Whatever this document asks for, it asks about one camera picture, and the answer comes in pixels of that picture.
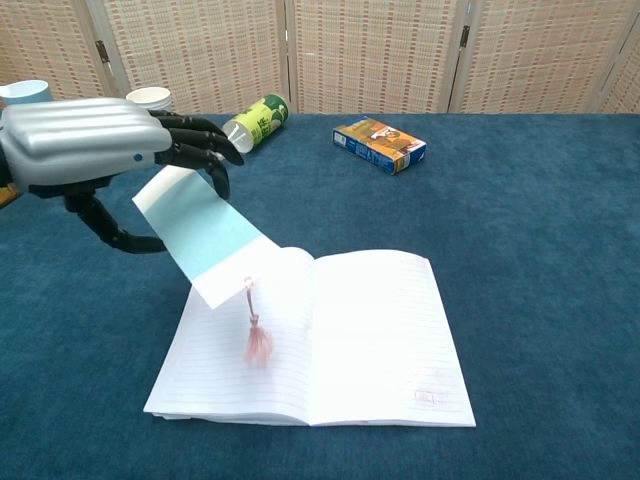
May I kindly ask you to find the woven bamboo folding screen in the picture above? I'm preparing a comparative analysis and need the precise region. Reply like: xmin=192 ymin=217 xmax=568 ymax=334
xmin=0 ymin=0 xmax=640 ymax=116

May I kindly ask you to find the orange and blue snack box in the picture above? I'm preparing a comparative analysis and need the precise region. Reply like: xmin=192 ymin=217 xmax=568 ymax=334
xmin=332 ymin=116 xmax=428 ymax=177

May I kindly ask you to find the clear bottle with green label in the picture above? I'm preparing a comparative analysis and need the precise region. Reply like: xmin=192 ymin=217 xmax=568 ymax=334
xmin=221 ymin=93 xmax=291 ymax=155

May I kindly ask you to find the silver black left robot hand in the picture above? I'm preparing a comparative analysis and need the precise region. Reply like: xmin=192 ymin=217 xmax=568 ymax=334
xmin=0 ymin=97 xmax=246 ymax=255

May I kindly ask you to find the light blue plastic cup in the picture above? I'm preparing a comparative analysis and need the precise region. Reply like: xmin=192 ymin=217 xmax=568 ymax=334
xmin=0 ymin=79 xmax=54 ymax=109

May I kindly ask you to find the white paper cup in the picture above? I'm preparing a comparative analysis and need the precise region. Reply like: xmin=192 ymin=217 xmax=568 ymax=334
xmin=124 ymin=86 xmax=174 ymax=114

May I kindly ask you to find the white lined notebook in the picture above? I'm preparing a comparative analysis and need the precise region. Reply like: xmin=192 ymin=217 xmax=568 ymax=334
xmin=142 ymin=245 xmax=477 ymax=429

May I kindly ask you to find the light blue bookmark with tassel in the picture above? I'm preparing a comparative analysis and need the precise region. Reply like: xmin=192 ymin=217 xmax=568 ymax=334
xmin=131 ymin=164 xmax=281 ymax=369

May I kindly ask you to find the dark blue table cloth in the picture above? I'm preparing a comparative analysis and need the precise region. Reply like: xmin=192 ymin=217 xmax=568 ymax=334
xmin=0 ymin=112 xmax=640 ymax=480

